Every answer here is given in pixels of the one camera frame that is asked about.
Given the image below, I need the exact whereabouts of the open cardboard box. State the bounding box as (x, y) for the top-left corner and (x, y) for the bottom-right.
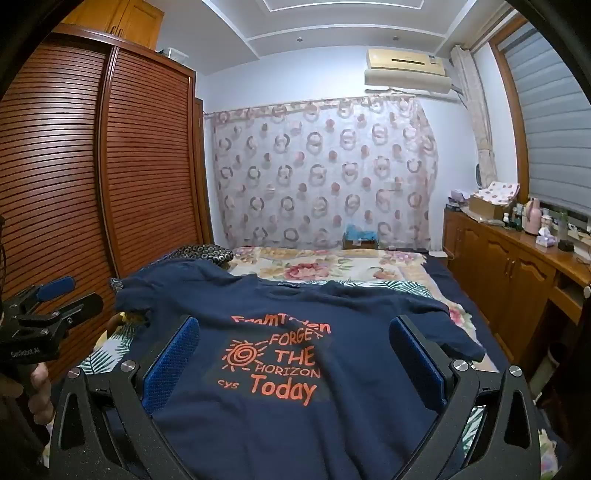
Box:
(468, 194), (509, 220)

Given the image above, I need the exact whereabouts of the wooden window frame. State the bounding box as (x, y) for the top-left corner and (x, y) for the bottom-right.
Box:
(488, 18), (591, 222)

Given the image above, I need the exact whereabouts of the pink thermos jug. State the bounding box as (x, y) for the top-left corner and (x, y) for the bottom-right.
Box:
(524, 198), (542, 236)

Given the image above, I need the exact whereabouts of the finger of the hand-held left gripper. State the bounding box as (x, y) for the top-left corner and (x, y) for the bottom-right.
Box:
(7, 276), (77, 319)
(21, 293), (105, 334)

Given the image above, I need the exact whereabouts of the tied beige side curtain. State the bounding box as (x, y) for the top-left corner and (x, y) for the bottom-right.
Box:
(450, 45), (497, 192)

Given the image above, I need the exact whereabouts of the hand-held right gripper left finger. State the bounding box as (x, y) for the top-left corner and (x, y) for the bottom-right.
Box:
(46, 315), (201, 480)

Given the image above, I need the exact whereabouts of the palm leaf bed sheet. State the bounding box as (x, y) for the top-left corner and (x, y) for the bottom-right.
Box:
(41, 270), (550, 480)

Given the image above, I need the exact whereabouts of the floral cloth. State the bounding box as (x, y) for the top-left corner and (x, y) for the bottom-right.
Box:
(475, 181), (520, 206)

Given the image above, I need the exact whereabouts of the long wooden cabinet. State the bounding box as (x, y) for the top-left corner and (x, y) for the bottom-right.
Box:
(442, 205), (591, 370)

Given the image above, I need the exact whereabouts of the navy printed t-shirt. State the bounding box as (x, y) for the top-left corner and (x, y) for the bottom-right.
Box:
(110, 259), (488, 480)

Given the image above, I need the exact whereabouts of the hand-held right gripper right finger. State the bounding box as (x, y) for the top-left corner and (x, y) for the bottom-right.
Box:
(389, 315), (541, 480)

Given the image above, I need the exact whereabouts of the grey window blind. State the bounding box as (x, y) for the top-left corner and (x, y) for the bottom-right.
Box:
(501, 21), (591, 217)

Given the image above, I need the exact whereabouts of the blue covered box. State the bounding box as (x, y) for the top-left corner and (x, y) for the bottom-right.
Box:
(344, 224), (378, 241)

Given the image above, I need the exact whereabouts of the circle patterned sheer curtain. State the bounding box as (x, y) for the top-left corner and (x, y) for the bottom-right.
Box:
(205, 93), (439, 252)

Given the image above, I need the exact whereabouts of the wooden louvered wardrobe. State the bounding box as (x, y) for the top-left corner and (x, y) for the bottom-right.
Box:
(0, 23), (215, 384)

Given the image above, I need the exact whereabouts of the floral blanket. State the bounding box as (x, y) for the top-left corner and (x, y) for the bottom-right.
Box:
(228, 244), (469, 333)

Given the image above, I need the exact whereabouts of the beige wall air conditioner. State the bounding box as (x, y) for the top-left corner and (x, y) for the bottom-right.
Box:
(364, 46), (455, 97)

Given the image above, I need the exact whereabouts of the white storage box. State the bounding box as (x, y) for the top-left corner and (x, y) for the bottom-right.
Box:
(157, 46), (190, 65)

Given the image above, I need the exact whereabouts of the person's left hand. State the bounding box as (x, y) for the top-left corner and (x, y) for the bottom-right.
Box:
(0, 362), (54, 428)

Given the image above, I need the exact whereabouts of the wooden overhead cupboard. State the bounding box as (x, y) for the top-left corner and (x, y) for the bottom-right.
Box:
(60, 0), (164, 51)

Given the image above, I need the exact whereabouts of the yellow soft item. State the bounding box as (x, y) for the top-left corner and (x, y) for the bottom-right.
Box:
(108, 311), (148, 333)

